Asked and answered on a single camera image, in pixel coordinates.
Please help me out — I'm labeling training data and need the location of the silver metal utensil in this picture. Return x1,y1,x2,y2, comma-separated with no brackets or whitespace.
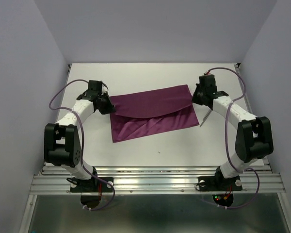
199,109,212,127

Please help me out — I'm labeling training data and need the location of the purple cloth napkin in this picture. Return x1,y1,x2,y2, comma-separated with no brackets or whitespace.
110,84,199,143

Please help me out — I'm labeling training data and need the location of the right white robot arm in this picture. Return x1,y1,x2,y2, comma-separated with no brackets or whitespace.
193,74,274,189

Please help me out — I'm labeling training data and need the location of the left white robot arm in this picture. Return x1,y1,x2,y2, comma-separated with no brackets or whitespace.
44,79,116,191

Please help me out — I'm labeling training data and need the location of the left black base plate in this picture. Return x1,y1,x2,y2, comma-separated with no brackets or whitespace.
66,177,113,193

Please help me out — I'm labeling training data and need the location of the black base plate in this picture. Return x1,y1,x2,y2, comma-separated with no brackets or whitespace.
66,177,113,193
195,176,243,192

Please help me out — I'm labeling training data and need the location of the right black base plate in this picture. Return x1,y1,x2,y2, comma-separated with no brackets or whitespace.
195,176,243,192

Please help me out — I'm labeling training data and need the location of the aluminium rail frame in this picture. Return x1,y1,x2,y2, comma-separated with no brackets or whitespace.
17,62,291,233

